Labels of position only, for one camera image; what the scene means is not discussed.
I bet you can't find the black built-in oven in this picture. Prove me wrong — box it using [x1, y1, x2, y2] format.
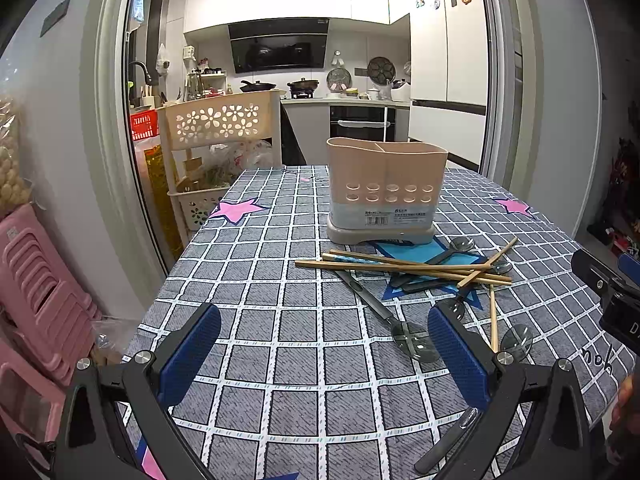
[330, 106, 396, 142]

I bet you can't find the blue patterned wooden chopstick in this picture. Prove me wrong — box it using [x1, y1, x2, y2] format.
[322, 252, 491, 272]

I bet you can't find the white refrigerator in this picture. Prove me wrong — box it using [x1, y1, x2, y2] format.
[408, 0, 489, 171]

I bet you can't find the black range hood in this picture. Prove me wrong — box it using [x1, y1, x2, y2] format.
[228, 18, 330, 74]

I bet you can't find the beige plastic utensil holder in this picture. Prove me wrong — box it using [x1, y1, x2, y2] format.
[326, 136, 448, 245]

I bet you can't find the person's right hand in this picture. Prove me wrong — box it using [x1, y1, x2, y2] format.
[610, 375, 640, 434]

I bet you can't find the blue checkered tablecloth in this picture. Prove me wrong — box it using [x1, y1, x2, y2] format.
[128, 166, 634, 479]

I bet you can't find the beige perforated storage rack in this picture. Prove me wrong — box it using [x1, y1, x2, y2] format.
[157, 89, 282, 245]

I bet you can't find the black wok on stove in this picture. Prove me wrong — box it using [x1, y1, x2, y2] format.
[240, 80, 277, 93]

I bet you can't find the red plastic basket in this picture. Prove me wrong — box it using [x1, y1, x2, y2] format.
[130, 110, 160, 142]

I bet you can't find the black pot on stove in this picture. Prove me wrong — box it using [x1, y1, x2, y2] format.
[288, 78, 319, 100]

